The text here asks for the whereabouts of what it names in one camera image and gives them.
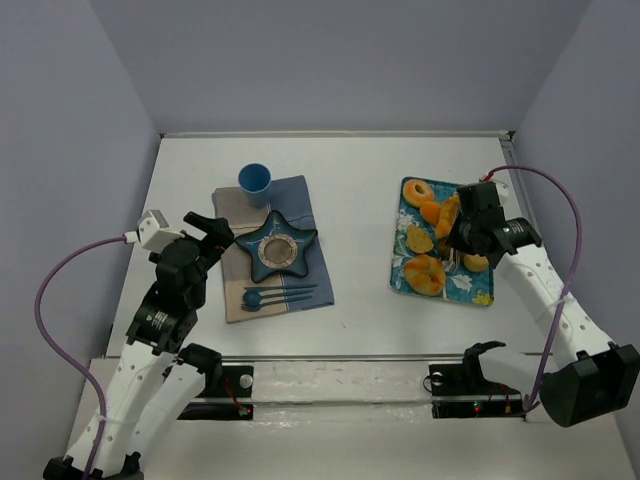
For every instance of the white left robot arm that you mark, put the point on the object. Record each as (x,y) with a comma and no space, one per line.
(158,373)

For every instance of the teal floral tray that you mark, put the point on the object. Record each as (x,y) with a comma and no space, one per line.
(462,286)

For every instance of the tan speckled bread slice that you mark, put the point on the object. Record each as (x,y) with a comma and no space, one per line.
(418,240)

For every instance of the blue plastic spoon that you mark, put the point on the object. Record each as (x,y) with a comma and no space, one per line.
(253,298)

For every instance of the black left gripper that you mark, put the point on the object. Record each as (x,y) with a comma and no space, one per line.
(210,239)

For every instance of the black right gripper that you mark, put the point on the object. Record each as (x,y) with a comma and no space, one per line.
(463,240)

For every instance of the light blue plastic cup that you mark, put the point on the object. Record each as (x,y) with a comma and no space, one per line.
(254,180)

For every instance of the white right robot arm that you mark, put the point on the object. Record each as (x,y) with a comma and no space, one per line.
(583,373)

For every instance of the blue beige striped placemat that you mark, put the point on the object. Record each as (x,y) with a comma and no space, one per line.
(289,196)

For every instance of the small round tan bun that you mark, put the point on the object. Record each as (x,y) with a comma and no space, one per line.
(476,263)

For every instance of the orange striped croissant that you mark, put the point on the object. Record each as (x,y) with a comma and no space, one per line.
(449,211)

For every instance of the orange sugared donut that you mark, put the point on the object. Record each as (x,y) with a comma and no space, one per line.
(416,192)

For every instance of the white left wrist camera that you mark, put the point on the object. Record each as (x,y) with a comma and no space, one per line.
(153,232)

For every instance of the stainless steel tongs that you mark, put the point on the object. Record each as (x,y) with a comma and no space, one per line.
(450,257)

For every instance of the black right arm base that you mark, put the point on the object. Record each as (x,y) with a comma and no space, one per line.
(457,394)

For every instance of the small round orange bun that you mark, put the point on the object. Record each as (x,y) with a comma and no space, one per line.
(430,212)

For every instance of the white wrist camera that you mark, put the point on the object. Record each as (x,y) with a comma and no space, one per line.
(153,232)
(502,188)

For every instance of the large twisted orange bread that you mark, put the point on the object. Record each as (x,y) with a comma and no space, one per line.
(425,275)

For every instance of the blue star-shaped dish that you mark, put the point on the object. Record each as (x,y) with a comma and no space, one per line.
(277,247)

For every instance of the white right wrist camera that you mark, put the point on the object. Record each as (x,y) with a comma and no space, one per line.
(502,188)

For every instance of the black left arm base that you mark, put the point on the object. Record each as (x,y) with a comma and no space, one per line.
(226,399)

